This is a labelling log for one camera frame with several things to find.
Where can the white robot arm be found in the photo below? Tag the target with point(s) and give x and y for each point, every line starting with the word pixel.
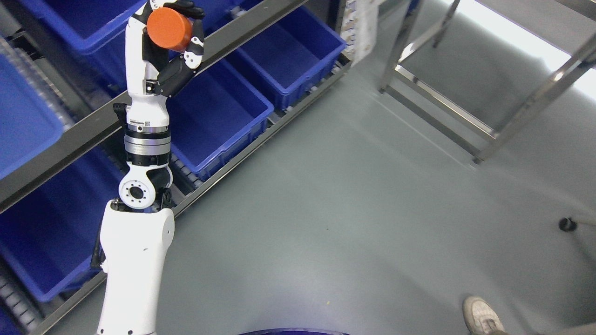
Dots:
pixel 137 230

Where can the blue bin lower right-middle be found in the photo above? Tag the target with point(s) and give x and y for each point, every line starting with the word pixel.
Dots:
pixel 288 58

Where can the blue bin lower middle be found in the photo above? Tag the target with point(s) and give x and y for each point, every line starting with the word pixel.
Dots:
pixel 217 115

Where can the white paper label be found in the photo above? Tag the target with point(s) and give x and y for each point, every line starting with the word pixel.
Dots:
pixel 359 28

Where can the blue bin top left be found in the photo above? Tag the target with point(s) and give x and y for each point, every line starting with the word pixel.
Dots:
pixel 93 29

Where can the shallow blue plastic tray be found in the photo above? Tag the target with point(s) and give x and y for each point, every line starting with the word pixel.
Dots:
pixel 28 122

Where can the orange cylindrical capacitor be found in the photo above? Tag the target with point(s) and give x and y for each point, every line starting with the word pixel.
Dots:
pixel 169 29

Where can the metal shelf rack frame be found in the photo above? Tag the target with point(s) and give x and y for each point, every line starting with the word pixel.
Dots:
pixel 163 51

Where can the metal desk frame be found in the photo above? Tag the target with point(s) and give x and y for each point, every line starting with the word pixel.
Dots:
pixel 446 67

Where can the blue bin lower left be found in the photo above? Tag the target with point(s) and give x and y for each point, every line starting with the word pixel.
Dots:
pixel 47 238

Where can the white sneaker shoe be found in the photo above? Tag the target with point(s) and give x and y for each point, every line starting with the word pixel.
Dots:
pixel 480 318

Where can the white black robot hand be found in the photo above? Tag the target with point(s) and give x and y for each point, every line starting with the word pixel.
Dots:
pixel 154 74

